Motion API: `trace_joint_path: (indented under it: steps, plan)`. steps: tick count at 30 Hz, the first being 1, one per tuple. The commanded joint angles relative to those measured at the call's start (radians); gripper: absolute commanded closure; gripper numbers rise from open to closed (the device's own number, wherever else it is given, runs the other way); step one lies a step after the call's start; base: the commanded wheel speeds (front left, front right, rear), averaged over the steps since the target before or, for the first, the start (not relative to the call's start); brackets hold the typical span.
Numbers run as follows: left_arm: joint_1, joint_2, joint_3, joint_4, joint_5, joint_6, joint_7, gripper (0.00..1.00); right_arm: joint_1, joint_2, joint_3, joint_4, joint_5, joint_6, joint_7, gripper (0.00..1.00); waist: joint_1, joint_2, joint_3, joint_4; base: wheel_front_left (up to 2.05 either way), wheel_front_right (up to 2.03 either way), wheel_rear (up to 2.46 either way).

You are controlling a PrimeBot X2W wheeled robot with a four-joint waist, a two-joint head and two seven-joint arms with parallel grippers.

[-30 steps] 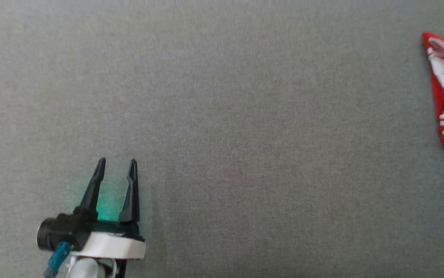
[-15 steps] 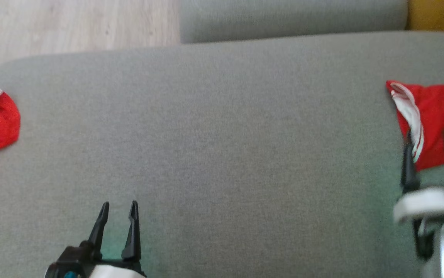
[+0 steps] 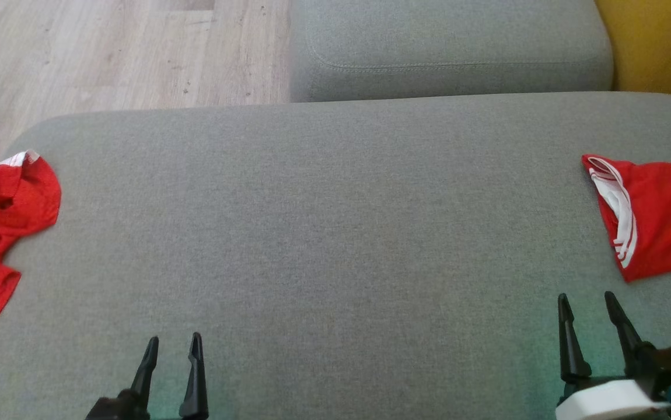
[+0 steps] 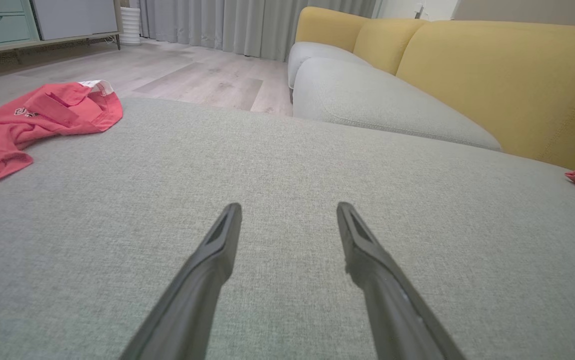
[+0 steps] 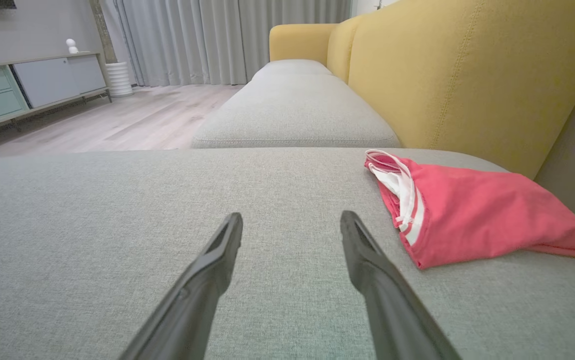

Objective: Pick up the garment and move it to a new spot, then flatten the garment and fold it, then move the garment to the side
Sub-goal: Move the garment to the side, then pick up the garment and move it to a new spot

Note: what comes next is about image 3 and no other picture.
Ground yellow upholstered furniture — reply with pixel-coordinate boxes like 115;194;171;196
595;0;671;106

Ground red Bulls jersey white sleeves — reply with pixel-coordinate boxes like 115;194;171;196
582;154;671;283

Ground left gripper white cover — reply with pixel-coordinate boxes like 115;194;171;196
85;332;209;420

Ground small grey sofa cushion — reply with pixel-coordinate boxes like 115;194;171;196
289;0;614;103

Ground large grey sofa seat cushion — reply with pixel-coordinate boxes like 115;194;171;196
0;92;671;420

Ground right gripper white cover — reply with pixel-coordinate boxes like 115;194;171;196
554;291;671;420

